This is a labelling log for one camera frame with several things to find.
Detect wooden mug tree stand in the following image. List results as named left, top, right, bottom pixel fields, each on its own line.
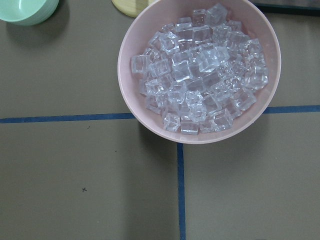
left=111, top=0, right=155, bottom=18

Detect pink bowl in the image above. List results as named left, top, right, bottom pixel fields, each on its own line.
left=117, top=0, right=281, bottom=144

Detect mint green bowl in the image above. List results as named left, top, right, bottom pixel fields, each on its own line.
left=0, top=0, right=59, bottom=26

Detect black mirrored glass tray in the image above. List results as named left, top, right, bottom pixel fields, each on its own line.
left=250, top=0, right=320, bottom=17

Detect clear plastic ice cubes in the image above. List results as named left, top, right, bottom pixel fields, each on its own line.
left=130, top=3, right=269, bottom=135

